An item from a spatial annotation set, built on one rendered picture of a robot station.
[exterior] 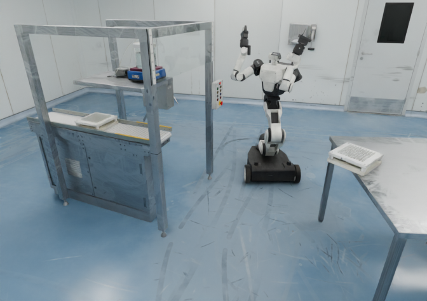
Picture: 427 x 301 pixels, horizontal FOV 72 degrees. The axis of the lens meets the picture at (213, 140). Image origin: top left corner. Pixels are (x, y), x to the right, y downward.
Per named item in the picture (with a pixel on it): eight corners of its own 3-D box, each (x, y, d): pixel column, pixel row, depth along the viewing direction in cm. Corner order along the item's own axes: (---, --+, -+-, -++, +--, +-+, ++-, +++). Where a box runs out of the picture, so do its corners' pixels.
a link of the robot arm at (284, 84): (283, 66, 262) (276, 87, 263) (295, 68, 259) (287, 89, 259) (284, 70, 272) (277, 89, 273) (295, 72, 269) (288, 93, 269)
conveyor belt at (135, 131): (171, 137, 241) (171, 132, 239) (154, 150, 220) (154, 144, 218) (51, 116, 289) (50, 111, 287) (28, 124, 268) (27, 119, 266)
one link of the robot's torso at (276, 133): (265, 144, 303) (262, 105, 323) (283, 143, 303) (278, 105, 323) (268, 137, 289) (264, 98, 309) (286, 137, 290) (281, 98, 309)
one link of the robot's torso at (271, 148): (258, 146, 341) (265, 126, 298) (276, 146, 341) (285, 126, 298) (260, 159, 334) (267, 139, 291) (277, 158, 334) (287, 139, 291)
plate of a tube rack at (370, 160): (383, 157, 189) (384, 153, 188) (365, 169, 174) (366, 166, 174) (347, 144, 206) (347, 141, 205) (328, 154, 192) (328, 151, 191)
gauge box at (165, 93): (174, 105, 234) (173, 80, 226) (167, 109, 225) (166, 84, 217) (150, 102, 242) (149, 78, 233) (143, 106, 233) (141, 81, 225)
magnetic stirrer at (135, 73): (167, 77, 223) (166, 65, 219) (151, 84, 205) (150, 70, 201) (145, 75, 230) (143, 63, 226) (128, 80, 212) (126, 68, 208)
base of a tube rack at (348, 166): (381, 163, 191) (382, 160, 190) (363, 176, 177) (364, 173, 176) (345, 150, 208) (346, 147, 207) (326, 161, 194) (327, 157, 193)
